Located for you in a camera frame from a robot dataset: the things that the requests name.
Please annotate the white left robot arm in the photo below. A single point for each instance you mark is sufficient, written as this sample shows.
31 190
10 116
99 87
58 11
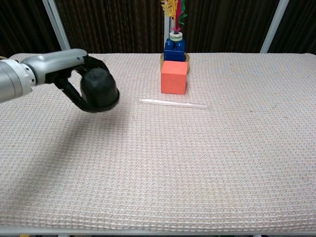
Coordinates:
12 79

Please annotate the upside-down black plastic cup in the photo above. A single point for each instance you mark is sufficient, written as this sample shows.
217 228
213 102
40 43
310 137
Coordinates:
98 86

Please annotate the tan tape roll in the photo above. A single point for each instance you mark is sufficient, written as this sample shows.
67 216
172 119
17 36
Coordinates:
188 59

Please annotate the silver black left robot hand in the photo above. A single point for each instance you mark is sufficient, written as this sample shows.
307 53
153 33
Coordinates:
54 64

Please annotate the orange foam cube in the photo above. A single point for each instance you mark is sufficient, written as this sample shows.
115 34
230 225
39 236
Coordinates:
173 79

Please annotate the white metal frame post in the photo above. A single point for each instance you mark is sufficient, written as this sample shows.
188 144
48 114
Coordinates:
274 27
56 27

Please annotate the colourful feather shuttlecock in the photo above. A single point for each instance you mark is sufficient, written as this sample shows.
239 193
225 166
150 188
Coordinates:
175 22

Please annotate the clear plastic straw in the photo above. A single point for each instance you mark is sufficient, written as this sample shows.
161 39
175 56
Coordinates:
172 103

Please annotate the beige waffle table cloth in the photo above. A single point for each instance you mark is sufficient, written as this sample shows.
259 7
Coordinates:
172 160

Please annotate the blue toy building brick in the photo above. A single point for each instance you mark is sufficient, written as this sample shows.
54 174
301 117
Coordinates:
174 53

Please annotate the dark brown curtain panel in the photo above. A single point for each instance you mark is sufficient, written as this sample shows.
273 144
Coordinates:
111 24
22 24
222 24
301 24

